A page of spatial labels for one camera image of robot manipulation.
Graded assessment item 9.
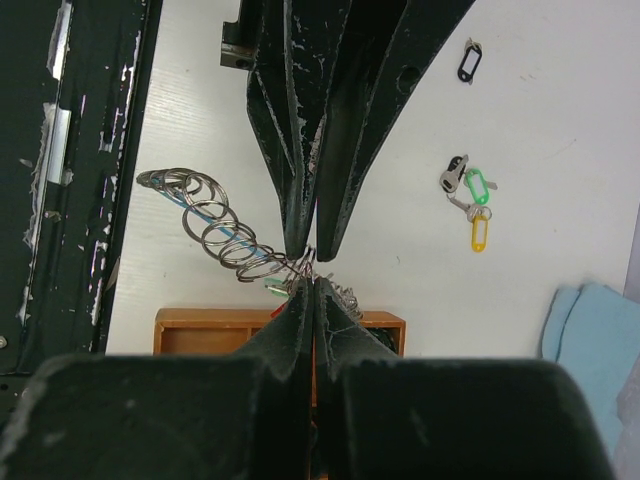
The large keyring holder blue handle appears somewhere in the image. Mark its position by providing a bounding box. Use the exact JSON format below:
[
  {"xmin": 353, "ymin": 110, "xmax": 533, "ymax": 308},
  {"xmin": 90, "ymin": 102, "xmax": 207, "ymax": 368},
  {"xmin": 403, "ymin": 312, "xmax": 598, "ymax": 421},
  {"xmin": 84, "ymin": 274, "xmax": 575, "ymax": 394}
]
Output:
[{"xmin": 135, "ymin": 167, "xmax": 361, "ymax": 319}]

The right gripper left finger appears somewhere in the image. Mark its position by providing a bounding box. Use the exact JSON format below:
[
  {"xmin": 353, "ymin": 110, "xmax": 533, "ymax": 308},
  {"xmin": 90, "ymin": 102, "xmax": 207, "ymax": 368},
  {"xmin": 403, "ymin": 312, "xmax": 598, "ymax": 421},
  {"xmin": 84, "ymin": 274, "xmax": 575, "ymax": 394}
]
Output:
[{"xmin": 232, "ymin": 279, "xmax": 313, "ymax": 390}]

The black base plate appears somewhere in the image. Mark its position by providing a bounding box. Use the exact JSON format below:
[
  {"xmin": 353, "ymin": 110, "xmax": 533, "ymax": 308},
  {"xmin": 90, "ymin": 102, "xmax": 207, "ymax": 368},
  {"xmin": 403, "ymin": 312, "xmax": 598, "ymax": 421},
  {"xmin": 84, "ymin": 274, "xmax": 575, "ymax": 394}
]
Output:
[{"xmin": 1, "ymin": 1, "xmax": 162, "ymax": 419}]

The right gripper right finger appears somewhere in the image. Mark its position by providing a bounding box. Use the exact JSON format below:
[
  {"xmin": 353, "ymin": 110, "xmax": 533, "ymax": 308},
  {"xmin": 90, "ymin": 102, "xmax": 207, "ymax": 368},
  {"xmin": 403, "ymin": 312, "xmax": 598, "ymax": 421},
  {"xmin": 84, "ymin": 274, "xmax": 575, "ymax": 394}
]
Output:
[{"xmin": 314, "ymin": 277, "xmax": 398, "ymax": 390}]

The green yellow tag key bunch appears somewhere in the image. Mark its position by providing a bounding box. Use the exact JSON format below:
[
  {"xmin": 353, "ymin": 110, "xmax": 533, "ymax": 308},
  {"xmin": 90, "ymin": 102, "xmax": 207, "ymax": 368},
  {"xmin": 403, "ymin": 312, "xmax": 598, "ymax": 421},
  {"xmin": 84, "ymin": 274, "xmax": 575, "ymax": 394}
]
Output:
[{"xmin": 439, "ymin": 155, "xmax": 498, "ymax": 253}]

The light blue cloth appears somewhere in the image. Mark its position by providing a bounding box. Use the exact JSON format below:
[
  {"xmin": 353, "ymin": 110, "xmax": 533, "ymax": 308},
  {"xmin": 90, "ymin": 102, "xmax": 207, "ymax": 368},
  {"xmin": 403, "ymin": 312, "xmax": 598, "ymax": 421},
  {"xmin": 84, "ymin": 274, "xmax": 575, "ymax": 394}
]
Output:
[{"xmin": 540, "ymin": 283, "xmax": 639, "ymax": 479}]

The black tag key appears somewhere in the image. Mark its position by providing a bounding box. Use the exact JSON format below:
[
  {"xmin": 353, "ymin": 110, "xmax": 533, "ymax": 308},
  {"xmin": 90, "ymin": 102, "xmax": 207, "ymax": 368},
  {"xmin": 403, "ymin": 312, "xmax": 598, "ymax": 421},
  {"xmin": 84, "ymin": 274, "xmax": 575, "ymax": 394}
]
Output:
[{"xmin": 457, "ymin": 38, "xmax": 483, "ymax": 85}]

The rolled dark tie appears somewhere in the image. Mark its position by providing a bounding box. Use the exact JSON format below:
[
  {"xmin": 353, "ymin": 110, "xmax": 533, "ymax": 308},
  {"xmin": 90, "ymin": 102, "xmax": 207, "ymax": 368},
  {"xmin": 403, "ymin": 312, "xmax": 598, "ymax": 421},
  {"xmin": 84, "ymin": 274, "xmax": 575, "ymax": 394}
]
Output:
[{"xmin": 368, "ymin": 327, "xmax": 401, "ymax": 356}]

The wooden compartment tray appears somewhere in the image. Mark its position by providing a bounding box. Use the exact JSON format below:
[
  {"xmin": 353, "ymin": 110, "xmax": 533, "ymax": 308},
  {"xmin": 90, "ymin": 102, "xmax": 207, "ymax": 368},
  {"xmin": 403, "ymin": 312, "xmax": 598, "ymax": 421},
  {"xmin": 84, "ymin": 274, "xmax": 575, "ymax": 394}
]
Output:
[{"xmin": 153, "ymin": 307, "xmax": 407, "ymax": 406}]

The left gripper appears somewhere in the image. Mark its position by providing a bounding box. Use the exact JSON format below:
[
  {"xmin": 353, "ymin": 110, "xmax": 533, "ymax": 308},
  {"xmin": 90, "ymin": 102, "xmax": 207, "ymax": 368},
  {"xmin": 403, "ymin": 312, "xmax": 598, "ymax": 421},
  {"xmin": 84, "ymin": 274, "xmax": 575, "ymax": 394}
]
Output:
[{"xmin": 220, "ymin": 0, "xmax": 472, "ymax": 261}]

